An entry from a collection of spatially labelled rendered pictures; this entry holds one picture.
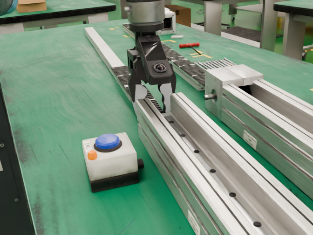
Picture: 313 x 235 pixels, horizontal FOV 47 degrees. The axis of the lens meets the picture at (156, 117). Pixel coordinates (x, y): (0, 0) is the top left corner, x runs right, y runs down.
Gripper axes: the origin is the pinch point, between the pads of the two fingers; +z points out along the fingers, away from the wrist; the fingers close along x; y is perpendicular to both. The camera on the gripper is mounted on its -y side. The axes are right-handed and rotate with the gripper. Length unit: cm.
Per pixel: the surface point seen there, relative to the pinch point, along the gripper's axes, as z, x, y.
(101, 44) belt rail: -1, 0, 71
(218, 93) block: -3.9, -14.0, -2.8
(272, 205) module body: -5.4, -2.2, -41.1
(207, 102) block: 0.3, -14.0, 3.0
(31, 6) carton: -1, 27, 215
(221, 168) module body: -2.6, -2.2, -27.9
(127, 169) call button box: -1.2, 10.8, -20.7
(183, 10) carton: 36, -147, 364
